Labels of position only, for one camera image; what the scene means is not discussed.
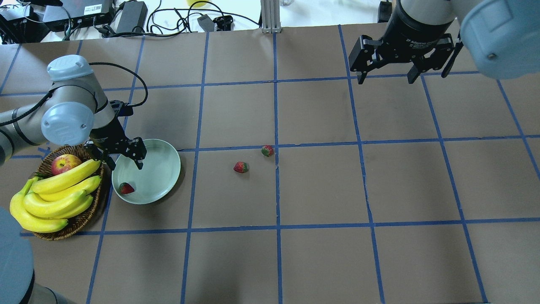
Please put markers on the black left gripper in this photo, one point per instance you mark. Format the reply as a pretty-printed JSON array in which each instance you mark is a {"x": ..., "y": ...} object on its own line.
[{"x": 103, "y": 136}]

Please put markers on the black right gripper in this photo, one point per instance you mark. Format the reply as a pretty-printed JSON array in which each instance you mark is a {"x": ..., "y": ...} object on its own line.
[{"x": 415, "y": 28}]

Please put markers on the red strawberry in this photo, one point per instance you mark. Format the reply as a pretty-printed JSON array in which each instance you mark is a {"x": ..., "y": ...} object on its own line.
[
  {"x": 267, "y": 151},
  {"x": 125, "y": 188},
  {"x": 241, "y": 167}
]

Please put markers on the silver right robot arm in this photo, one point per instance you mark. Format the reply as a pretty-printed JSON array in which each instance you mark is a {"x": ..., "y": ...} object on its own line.
[{"x": 502, "y": 37}]

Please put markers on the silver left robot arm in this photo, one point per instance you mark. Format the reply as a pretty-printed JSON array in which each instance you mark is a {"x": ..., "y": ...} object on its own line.
[{"x": 74, "y": 111}]

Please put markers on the pale green round plate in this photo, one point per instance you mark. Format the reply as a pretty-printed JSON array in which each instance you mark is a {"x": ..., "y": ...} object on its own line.
[{"x": 160, "y": 173}]

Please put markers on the red yellow apple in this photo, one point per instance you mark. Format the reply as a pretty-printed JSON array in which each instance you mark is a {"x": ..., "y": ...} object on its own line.
[{"x": 64, "y": 163}]

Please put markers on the brown wicker basket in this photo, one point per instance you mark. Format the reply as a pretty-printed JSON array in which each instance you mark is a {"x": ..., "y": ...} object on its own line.
[{"x": 78, "y": 222}]

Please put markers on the yellow banana bunch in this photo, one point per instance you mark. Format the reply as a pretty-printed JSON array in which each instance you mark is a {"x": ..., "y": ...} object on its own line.
[{"x": 44, "y": 205}]

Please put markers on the black power adapter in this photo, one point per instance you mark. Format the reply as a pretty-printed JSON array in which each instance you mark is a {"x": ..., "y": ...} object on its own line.
[{"x": 133, "y": 15}]

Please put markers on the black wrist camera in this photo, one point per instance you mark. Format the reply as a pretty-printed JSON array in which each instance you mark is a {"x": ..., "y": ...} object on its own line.
[{"x": 121, "y": 109}]

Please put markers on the aluminium frame post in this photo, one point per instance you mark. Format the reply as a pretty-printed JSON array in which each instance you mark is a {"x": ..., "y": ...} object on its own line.
[{"x": 270, "y": 14}]

